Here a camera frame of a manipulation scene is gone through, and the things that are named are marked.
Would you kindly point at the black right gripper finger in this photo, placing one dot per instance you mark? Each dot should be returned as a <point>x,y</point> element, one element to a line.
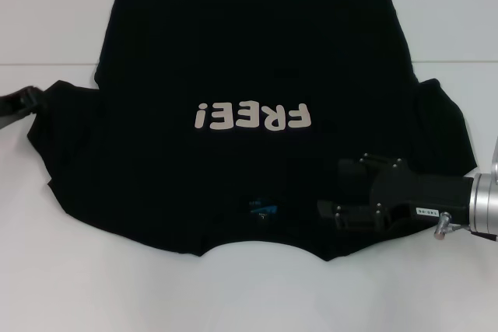
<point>352,172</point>
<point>350,217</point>

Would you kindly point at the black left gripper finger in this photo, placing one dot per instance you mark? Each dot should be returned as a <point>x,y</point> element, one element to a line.
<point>33,98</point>

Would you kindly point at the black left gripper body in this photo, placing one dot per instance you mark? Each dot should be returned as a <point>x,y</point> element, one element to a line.
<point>11,110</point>

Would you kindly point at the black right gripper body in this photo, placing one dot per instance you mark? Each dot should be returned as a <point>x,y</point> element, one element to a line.
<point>428,192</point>

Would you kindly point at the black t-shirt with FREE print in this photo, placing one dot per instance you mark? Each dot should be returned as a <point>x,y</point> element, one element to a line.
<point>249,56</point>

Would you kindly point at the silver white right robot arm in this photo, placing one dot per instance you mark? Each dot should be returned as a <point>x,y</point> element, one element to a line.
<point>484,200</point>

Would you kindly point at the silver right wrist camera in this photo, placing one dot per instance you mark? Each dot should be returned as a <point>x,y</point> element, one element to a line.
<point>495,165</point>

